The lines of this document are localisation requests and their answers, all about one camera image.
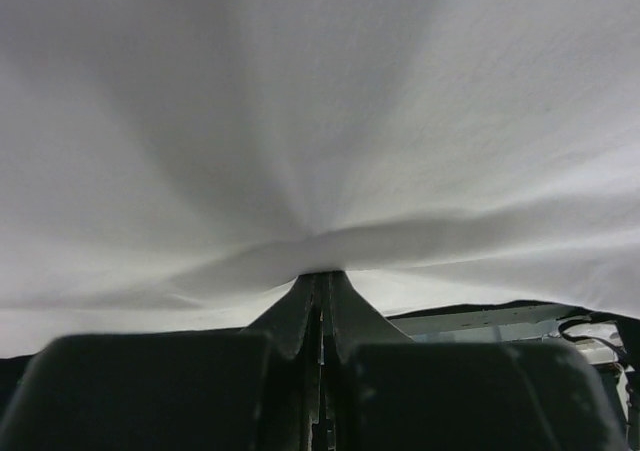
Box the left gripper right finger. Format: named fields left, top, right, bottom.
left=322, top=272, right=627, bottom=450

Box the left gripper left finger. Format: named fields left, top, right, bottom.
left=1, top=276, right=315, bottom=450

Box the white t shirt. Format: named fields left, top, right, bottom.
left=1, top=0, right=639, bottom=357

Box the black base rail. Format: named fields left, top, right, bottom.
left=1, top=289, right=612, bottom=374

